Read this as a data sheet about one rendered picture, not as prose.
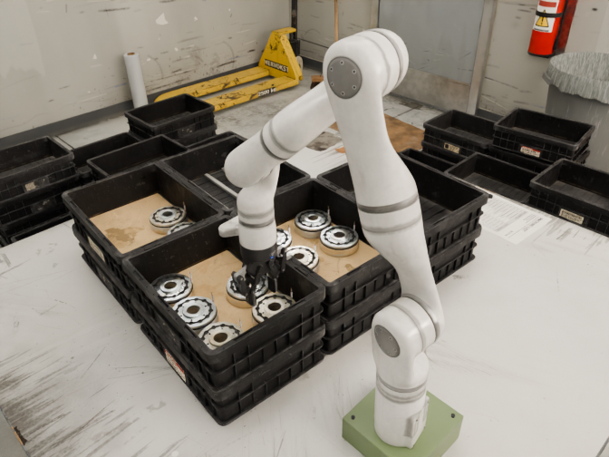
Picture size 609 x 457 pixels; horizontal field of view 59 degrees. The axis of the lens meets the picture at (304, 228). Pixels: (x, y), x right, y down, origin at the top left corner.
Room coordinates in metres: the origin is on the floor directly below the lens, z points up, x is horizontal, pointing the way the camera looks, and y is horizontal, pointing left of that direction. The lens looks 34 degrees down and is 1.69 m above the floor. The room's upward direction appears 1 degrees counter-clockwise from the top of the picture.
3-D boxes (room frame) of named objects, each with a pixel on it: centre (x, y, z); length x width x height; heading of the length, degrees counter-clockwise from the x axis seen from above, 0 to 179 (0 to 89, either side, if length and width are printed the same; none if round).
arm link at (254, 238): (0.88, 0.11, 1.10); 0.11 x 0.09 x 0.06; 46
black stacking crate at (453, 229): (1.31, -0.27, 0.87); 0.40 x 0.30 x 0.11; 39
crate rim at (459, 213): (1.31, -0.27, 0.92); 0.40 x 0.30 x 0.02; 39
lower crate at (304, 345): (0.93, 0.19, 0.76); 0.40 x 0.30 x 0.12; 39
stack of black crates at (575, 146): (2.43, -1.19, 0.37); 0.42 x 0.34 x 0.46; 43
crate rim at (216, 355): (0.93, 0.19, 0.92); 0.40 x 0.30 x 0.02; 39
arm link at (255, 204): (0.88, 0.09, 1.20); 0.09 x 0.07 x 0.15; 143
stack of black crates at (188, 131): (2.77, 0.72, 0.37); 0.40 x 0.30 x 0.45; 133
